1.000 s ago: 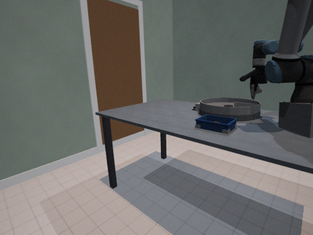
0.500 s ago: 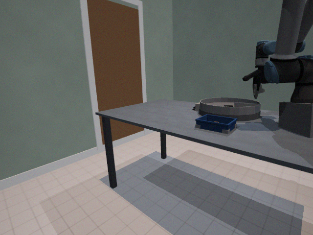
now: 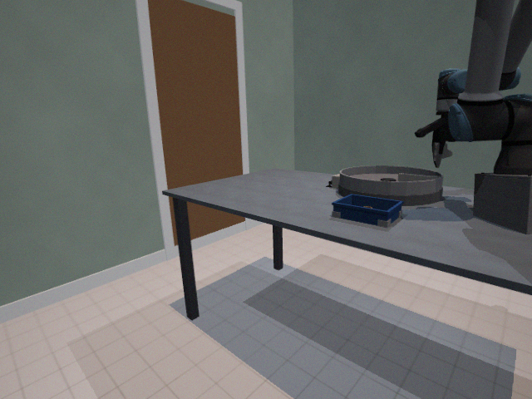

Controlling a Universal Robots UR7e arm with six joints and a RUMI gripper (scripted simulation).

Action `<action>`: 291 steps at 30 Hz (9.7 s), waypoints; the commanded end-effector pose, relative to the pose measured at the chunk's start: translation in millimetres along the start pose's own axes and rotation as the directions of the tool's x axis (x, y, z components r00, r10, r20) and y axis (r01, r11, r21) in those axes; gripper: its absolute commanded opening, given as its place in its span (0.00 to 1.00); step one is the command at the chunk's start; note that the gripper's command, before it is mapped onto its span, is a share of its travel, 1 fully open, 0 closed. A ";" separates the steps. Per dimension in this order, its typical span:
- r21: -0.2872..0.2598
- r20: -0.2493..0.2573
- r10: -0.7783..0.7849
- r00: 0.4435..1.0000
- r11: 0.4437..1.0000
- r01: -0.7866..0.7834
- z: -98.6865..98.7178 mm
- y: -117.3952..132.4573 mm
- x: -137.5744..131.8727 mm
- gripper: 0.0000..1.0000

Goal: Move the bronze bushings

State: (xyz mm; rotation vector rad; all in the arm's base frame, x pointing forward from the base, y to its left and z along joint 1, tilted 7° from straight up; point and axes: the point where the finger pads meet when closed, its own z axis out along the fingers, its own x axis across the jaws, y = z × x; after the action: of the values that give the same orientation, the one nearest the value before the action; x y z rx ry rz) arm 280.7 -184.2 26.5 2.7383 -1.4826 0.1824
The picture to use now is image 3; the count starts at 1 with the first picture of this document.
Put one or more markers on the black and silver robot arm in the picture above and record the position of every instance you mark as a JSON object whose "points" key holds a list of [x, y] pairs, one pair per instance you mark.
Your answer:
{"points": [[481, 113]]}

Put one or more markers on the blue open crate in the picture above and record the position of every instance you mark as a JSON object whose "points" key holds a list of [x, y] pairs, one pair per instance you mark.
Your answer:
{"points": [[382, 213]]}

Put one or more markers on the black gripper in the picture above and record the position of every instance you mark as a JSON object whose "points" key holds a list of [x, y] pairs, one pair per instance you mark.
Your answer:
{"points": [[440, 136]]}

